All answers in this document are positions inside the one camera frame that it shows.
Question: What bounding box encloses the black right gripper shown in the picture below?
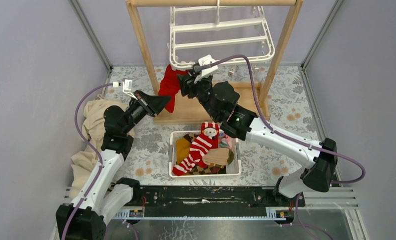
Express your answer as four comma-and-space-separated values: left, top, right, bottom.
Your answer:
176, 68, 220, 122

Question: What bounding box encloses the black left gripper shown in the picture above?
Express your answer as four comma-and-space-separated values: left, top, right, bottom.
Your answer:
122, 90, 171, 135

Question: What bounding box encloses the plain red sock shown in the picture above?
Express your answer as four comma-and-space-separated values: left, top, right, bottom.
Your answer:
158, 64, 188, 113

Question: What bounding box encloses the red bow sock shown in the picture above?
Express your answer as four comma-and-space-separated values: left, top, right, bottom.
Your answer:
201, 121, 220, 140

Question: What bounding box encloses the wooden hanger stand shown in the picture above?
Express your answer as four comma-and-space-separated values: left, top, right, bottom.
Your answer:
125, 0, 304, 124

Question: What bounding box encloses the pink patterned sock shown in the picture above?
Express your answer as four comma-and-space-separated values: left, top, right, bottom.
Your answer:
218, 132, 234, 149

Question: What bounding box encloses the red white striped sock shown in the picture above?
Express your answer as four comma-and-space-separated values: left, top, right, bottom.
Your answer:
172, 133, 218, 176

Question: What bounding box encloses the mustard yellow sock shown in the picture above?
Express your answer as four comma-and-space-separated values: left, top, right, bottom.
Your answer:
176, 136, 191, 164

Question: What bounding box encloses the beige sock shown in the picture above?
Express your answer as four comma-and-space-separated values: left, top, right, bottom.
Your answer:
203, 147, 235, 166

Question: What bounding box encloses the white plastic basket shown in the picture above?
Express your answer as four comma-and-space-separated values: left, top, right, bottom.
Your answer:
168, 130, 242, 179

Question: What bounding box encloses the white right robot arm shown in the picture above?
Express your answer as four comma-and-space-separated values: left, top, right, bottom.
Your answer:
177, 72, 338, 206

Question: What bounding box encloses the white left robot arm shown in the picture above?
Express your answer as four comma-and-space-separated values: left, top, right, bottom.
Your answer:
56, 90, 171, 240

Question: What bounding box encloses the white plastic clip hanger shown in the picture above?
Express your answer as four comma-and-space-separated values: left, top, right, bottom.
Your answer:
167, 6, 276, 70

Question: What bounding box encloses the beige crumpled cloth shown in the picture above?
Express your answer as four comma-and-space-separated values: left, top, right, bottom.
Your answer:
69, 94, 128, 199

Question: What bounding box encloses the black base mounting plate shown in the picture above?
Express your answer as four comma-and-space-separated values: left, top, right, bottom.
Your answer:
122, 185, 306, 219

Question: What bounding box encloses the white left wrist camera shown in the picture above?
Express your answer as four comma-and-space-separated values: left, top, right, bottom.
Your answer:
112, 78, 137, 99

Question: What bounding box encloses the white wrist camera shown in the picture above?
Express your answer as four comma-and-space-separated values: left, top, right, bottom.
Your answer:
193, 54, 218, 84
112, 78, 137, 99

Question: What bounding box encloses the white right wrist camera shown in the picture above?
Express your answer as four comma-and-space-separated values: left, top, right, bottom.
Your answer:
193, 54, 218, 84

